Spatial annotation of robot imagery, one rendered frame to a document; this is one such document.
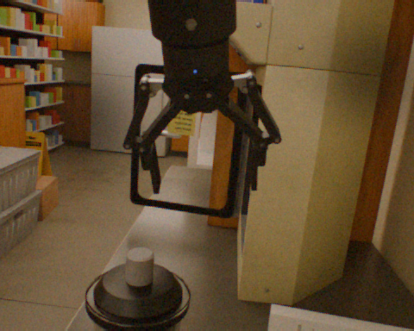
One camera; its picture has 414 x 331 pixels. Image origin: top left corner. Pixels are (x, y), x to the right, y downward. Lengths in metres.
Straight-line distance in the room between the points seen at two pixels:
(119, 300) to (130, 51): 5.46
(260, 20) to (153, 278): 0.47
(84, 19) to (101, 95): 1.19
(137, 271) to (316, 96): 0.46
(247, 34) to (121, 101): 5.18
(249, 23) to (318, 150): 0.26
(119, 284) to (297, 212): 0.44
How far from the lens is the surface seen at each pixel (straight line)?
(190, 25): 0.39
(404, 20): 1.16
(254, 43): 0.71
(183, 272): 0.91
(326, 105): 0.73
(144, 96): 0.47
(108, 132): 5.96
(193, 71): 0.42
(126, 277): 0.42
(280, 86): 0.71
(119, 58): 5.82
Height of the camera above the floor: 1.40
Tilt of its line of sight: 14 degrees down
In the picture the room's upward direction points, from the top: 5 degrees clockwise
